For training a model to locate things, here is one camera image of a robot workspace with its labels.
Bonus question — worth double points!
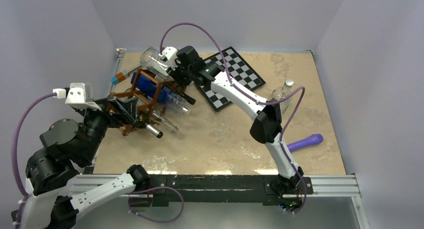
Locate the olive wine bottle tan label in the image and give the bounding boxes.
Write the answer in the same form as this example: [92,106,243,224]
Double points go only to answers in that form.
[134,111,163,139]

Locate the dark green wine bottle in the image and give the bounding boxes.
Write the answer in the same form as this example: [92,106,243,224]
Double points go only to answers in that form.
[175,84,196,105]

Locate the brown wooden wine rack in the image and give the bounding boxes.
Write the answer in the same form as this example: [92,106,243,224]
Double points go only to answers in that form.
[110,68,177,137]

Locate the blue square bottle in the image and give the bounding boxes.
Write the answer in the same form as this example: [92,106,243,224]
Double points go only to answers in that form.
[136,75,190,114]

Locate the clear bottle silver cap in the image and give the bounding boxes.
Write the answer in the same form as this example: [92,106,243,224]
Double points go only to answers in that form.
[139,46,173,81]

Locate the clear glass bottle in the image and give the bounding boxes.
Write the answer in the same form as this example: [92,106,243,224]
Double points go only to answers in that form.
[151,109,179,134]

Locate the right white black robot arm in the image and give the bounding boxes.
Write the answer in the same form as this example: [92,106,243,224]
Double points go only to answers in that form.
[160,46,304,193]

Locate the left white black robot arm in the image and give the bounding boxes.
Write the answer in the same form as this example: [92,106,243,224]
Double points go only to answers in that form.
[11,96,150,229]

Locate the blue orange syringe toy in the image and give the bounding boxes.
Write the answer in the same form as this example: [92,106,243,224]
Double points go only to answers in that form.
[111,65,142,86]

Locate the black white checkerboard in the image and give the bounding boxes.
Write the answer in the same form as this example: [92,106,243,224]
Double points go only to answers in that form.
[197,46,266,112]

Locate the purple toy microphone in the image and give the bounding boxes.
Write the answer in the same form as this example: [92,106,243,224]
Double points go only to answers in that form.
[287,133,324,152]

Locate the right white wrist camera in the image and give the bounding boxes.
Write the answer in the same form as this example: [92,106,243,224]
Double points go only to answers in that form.
[159,46,178,70]

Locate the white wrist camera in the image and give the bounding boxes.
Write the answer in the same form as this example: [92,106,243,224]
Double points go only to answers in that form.
[159,46,178,70]
[52,82,102,111]

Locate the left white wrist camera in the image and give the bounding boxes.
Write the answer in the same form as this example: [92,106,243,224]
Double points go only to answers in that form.
[52,82,102,111]

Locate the purple loop cable at base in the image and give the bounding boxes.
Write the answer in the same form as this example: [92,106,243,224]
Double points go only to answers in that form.
[128,186,185,224]

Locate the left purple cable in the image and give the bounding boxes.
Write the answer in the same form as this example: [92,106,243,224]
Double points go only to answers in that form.
[11,92,57,228]

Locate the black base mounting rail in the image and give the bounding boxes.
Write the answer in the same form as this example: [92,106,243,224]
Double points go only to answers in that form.
[128,174,314,209]

